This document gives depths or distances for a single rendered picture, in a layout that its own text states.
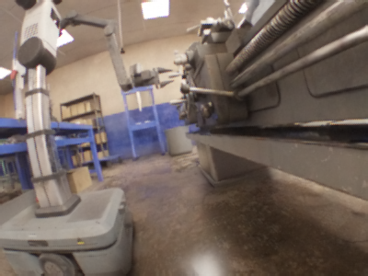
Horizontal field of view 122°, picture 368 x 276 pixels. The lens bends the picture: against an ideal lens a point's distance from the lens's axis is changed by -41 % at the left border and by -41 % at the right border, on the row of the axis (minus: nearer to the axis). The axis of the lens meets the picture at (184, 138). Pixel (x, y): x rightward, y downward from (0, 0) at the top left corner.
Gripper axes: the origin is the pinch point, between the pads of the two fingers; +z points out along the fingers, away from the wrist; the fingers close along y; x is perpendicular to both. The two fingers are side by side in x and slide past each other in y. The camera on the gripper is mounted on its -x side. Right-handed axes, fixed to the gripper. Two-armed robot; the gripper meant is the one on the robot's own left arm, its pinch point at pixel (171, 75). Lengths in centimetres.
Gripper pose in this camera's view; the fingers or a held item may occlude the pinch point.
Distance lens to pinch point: 90.2
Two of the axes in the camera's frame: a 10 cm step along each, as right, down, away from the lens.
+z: 9.8, -2.0, 0.8
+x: -1.0, -0.9, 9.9
